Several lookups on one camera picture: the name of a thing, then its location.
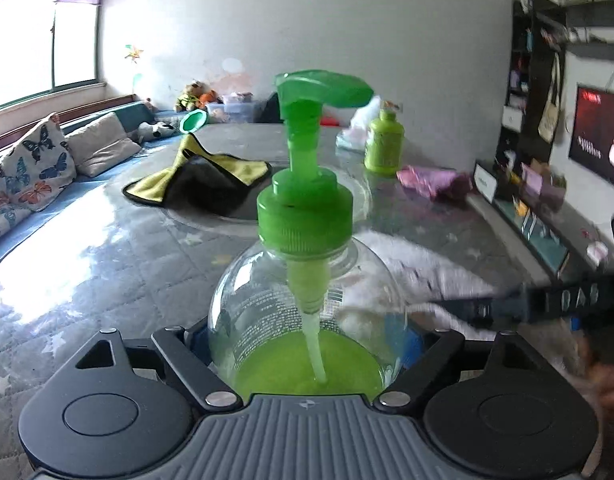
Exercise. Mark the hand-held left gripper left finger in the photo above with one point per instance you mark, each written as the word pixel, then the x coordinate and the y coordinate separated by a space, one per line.
pixel 187 365

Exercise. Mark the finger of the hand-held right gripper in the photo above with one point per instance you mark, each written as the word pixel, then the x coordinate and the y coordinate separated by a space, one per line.
pixel 487 310

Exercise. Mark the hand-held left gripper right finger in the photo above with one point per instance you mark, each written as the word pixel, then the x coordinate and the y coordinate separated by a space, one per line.
pixel 427 360

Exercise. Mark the white towel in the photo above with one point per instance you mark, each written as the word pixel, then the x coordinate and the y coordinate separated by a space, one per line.
pixel 437 265

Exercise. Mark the clear green pump bottle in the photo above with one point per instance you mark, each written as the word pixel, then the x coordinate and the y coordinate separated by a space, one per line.
pixel 302 220

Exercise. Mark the person's right hand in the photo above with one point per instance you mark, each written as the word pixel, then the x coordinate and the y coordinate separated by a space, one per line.
pixel 612 385

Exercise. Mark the television cabinet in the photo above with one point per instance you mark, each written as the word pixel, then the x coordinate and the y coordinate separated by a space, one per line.
pixel 542 220

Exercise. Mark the small white box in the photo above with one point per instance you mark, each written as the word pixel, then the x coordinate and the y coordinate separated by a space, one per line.
pixel 485 182

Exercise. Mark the pink cloth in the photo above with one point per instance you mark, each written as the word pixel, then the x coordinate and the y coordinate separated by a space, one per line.
pixel 432 182

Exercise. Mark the television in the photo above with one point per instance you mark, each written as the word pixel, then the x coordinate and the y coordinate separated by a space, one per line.
pixel 599 135

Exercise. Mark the yellow and black cloth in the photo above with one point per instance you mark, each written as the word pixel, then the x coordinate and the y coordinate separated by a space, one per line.
pixel 207 180

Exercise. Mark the hanging tote bag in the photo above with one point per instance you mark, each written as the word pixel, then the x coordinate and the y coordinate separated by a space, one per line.
pixel 549 110

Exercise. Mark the green plastic bottle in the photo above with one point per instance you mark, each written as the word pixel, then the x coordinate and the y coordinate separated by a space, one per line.
pixel 384 145

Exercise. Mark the black shelf unit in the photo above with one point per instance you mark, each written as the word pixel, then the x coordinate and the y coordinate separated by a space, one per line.
pixel 522 85

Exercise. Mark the tissue pack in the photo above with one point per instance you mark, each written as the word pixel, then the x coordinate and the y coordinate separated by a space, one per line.
pixel 354 127

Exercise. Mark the beige cushion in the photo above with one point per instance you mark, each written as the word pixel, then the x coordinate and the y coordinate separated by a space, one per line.
pixel 102 145

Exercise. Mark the black and white plush toy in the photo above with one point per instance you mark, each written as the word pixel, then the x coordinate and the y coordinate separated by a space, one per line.
pixel 154 131

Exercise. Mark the butterfly print cushion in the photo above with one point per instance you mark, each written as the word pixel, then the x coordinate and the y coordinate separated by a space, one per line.
pixel 34 165
pixel 2 215

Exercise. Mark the green cup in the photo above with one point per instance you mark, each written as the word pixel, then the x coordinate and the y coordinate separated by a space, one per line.
pixel 194 121

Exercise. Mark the blue sofa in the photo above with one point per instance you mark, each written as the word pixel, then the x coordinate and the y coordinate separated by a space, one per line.
pixel 132 115

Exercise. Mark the clear plastic storage box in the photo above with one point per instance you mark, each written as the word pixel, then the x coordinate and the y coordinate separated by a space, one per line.
pixel 242 107

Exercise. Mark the stuffed bear toy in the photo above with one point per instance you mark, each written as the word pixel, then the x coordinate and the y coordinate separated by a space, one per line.
pixel 188 97

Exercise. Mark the orange stuffed toy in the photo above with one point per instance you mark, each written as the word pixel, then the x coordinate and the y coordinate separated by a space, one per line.
pixel 209 97

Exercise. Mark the pinwheel flower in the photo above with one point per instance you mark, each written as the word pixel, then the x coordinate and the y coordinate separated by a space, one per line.
pixel 133 55

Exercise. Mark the window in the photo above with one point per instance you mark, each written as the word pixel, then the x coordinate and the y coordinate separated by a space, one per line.
pixel 22 45

